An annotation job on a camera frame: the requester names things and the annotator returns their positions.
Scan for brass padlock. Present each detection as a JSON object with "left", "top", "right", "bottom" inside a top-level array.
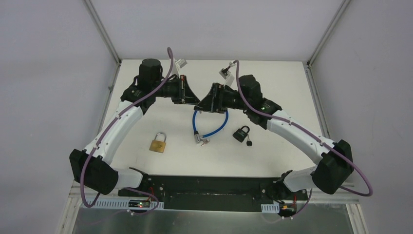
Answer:
[{"left": 149, "top": 132, "right": 167, "bottom": 153}]

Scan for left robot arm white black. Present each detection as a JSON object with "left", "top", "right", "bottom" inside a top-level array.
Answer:
[{"left": 69, "top": 58, "right": 200, "bottom": 195}]

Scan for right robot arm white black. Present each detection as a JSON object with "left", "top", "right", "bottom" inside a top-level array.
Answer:
[{"left": 194, "top": 75, "right": 354, "bottom": 195}]

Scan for black headed key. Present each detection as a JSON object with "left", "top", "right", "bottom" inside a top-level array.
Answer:
[{"left": 246, "top": 137, "right": 253, "bottom": 147}]

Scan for small black padlock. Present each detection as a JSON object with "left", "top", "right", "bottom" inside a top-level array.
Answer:
[{"left": 232, "top": 125, "right": 250, "bottom": 143}]

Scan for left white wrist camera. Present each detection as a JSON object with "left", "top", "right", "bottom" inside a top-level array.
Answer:
[{"left": 170, "top": 58, "right": 188, "bottom": 77}]

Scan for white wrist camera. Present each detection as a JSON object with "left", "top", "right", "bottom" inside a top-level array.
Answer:
[
  {"left": 170, "top": 58, "right": 188, "bottom": 77},
  {"left": 219, "top": 61, "right": 236, "bottom": 87}
]

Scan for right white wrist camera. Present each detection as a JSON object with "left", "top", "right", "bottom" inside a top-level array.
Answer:
[{"left": 219, "top": 61, "right": 236, "bottom": 87}]

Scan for blue cable lock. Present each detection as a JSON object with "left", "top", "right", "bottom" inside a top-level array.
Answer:
[{"left": 191, "top": 111, "right": 229, "bottom": 144}]

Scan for cable lock silver keys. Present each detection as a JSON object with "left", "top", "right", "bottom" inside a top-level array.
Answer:
[{"left": 199, "top": 138, "right": 210, "bottom": 146}]

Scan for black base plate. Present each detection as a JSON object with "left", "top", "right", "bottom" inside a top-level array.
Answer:
[{"left": 136, "top": 175, "right": 308, "bottom": 212}]

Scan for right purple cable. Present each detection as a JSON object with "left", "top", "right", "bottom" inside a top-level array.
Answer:
[{"left": 232, "top": 60, "right": 374, "bottom": 197}]

